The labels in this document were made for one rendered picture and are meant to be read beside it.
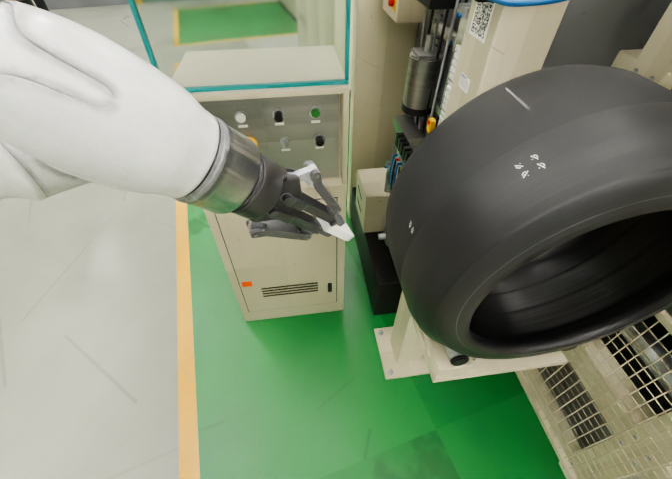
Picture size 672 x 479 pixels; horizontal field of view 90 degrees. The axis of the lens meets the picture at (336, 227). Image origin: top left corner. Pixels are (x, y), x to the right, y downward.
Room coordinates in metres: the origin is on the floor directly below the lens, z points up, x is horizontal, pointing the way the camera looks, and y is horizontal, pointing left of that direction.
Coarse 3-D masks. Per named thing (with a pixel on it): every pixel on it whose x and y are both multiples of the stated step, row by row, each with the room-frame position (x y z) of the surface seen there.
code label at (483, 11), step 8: (480, 8) 0.79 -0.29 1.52; (488, 8) 0.76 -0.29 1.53; (480, 16) 0.78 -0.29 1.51; (488, 16) 0.75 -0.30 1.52; (472, 24) 0.80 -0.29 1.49; (480, 24) 0.77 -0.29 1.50; (488, 24) 0.74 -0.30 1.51; (472, 32) 0.79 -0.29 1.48; (480, 32) 0.76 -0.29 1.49; (480, 40) 0.75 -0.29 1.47
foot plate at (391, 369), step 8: (384, 328) 0.90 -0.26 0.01; (392, 328) 0.90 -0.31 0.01; (376, 336) 0.85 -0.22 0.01; (384, 336) 0.85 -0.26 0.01; (384, 344) 0.81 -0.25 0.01; (384, 352) 0.76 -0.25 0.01; (392, 352) 0.76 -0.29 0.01; (384, 360) 0.72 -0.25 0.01; (392, 360) 0.72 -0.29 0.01; (416, 360) 0.72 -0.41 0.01; (424, 360) 0.72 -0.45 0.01; (384, 368) 0.68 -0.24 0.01; (392, 368) 0.68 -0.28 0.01; (400, 368) 0.68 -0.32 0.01; (408, 368) 0.68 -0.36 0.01; (416, 368) 0.68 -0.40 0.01; (424, 368) 0.68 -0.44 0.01; (392, 376) 0.64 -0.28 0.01; (400, 376) 0.64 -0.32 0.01; (408, 376) 0.65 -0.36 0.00
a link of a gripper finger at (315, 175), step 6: (306, 162) 0.35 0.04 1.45; (312, 162) 0.35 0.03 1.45; (312, 174) 0.33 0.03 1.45; (318, 174) 0.33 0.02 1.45; (312, 180) 0.33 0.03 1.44; (318, 180) 0.34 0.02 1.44; (318, 186) 0.34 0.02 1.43; (324, 186) 0.34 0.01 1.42; (318, 192) 0.34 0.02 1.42; (324, 192) 0.34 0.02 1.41; (330, 192) 0.37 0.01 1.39; (324, 198) 0.34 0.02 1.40; (330, 198) 0.35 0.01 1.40; (330, 204) 0.35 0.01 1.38; (336, 204) 0.35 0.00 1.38; (336, 210) 0.36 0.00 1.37
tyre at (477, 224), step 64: (576, 64) 0.60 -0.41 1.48; (448, 128) 0.53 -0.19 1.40; (512, 128) 0.45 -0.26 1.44; (576, 128) 0.40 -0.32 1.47; (640, 128) 0.38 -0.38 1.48; (448, 192) 0.41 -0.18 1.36; (512, 192) 0.35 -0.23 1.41; (576, 192) 0.33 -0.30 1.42; (640, 192) 0.32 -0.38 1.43; (448, 256) 0.33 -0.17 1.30; (512, 256) 0.30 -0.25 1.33; (576, 256) 0.56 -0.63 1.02; (640, 256) 0.49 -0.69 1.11; (448, 320) 0.30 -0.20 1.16; (512, 320) 0.44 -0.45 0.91; (576, 320) 0.41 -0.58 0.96; (640, 320) 0.36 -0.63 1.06
